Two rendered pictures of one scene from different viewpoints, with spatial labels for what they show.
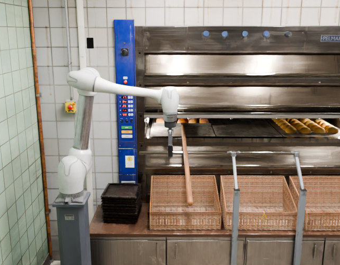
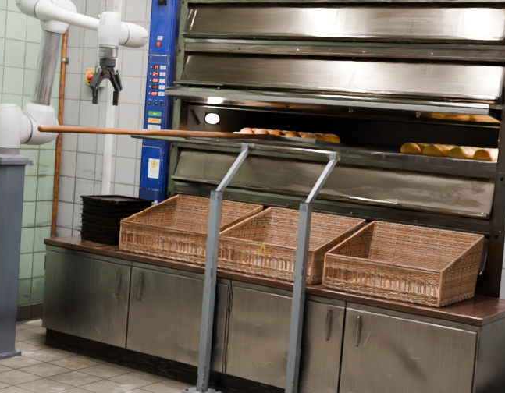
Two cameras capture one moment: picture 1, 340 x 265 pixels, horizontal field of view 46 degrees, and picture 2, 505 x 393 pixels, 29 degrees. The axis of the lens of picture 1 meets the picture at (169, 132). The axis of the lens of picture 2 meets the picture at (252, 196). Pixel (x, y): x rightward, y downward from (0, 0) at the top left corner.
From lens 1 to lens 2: 3.31 m
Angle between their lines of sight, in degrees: 34
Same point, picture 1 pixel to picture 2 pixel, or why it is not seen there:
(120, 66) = (155, 21)
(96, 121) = (124, 103)
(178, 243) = (145, 274)
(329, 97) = (446, 80)
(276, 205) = not seen: hidden behind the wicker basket
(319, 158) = (429, 195)
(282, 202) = not seen: hidden behind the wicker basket
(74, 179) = (1, 128)
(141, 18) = not seen: outside the picture
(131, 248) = (90, 272)
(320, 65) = (432, 24)
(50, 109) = (75, 83)
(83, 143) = (38, 94)
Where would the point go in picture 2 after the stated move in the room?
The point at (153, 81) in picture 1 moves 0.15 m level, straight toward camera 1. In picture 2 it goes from (196, 46) to (180, 43)
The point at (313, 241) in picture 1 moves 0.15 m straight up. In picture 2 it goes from (328, 305) to (331, 270)
